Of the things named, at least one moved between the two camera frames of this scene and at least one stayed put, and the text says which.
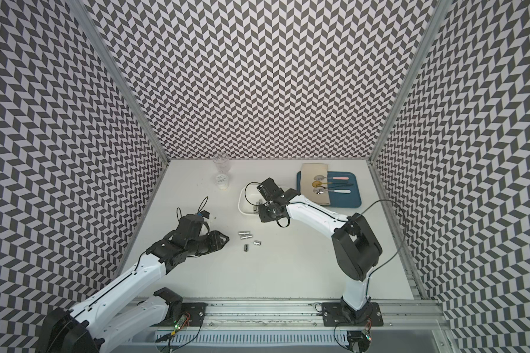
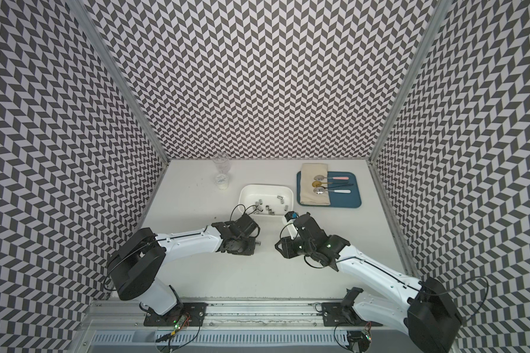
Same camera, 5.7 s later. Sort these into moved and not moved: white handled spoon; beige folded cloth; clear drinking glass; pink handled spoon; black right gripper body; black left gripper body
Moved: black right gripper body; black left gripper body
Not moved: white handled spoon; beige folded cloth; clear drinking glass; pink handled spoon
